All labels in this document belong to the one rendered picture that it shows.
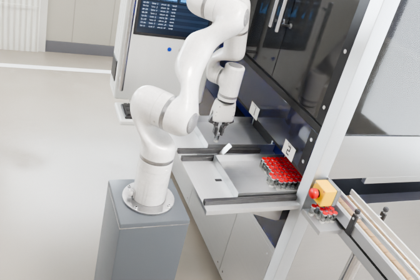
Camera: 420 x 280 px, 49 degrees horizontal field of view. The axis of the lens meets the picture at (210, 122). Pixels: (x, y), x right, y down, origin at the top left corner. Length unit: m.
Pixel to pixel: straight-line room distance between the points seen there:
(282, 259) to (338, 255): 0.30
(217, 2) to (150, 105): 0.40
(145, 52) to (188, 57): 0.92
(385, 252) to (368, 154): 0.38
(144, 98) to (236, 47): 0.48
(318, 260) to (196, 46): 1.14
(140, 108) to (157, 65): 0.97
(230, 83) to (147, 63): 0.65
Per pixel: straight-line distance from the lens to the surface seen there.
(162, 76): 2.47
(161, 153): 1.52
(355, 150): 1.82
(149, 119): 1.48
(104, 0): 5.04
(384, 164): 1.97
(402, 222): 2.31
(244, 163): 2.00
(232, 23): 1.50
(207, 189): 1.78
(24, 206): 2.97
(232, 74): 1.89
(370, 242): 1.75
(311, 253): 2.10
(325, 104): 1.73
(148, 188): 1.60
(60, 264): 2.63
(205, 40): 1.50
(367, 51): 1.61
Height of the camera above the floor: 1.90
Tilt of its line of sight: 27 degrees down
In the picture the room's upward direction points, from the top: 14 degrees clockwise
